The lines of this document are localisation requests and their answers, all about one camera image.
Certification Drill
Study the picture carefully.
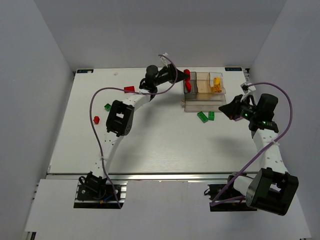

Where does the corner label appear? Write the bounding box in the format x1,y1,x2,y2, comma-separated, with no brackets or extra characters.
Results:
76,69,94,74
224,67,242,72

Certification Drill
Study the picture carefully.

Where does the long clear tray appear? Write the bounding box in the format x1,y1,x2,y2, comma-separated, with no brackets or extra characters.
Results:
182,94,226,112

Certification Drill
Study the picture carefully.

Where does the amber container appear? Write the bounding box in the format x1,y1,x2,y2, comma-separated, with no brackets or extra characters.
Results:
196,72,213,101

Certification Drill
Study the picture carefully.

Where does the green flat lego plate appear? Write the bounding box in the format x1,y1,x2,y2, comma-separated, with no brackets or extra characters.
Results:
197,111,209,123

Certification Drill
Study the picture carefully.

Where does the left corner label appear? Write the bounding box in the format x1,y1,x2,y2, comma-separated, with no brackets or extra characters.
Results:
76,69,94,74

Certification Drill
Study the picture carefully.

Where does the yellow square lego brick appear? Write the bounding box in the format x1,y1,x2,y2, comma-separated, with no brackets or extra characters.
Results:
211,85,222,93

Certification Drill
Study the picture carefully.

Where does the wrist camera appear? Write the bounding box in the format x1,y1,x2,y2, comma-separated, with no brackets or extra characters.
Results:
240,82,256,94
158,52,170,65

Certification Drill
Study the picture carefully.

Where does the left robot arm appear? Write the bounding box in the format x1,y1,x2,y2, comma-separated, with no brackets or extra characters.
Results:
89,63,190,182

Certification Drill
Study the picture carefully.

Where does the smoky grey container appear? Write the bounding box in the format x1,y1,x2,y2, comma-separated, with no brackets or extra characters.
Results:
183,69,198,101

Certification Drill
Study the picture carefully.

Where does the clear container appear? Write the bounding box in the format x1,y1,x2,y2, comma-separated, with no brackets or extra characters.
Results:
209,72,226,94

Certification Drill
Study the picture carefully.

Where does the red long lego brick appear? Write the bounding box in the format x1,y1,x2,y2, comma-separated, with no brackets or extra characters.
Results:
184,81,192,93

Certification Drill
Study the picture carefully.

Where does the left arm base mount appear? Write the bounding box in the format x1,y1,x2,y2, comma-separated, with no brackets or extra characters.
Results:
73,172,127,209

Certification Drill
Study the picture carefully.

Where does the yellow rounded lego brick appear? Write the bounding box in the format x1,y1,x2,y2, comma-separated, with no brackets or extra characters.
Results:
213,77,221,86

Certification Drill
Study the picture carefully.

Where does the right corner label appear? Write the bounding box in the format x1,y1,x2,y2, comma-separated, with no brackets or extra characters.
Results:
224,67,242,72

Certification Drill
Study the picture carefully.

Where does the green lego brick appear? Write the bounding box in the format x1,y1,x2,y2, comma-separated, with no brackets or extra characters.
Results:
207,111,215,121

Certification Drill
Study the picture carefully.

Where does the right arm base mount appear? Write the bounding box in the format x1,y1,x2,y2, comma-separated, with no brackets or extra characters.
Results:
203,174,250,212

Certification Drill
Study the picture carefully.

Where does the aluminium table rail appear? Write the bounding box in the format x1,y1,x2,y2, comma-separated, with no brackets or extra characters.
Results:
46,172,261,181

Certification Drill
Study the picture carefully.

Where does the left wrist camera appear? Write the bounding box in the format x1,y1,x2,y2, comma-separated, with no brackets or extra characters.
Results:
158,52,170,65

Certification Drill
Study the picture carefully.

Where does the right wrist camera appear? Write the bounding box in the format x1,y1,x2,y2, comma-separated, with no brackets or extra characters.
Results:
240,82,256,94

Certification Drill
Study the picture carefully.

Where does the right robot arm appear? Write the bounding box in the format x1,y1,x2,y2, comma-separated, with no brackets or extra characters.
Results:
218,93,299,216

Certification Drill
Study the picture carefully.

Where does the green small lego cube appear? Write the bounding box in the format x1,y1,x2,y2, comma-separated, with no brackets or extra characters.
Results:
104,103,112,112

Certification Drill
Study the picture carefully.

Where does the small red lego brick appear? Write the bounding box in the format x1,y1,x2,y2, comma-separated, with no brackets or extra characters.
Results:
93,116,100,125

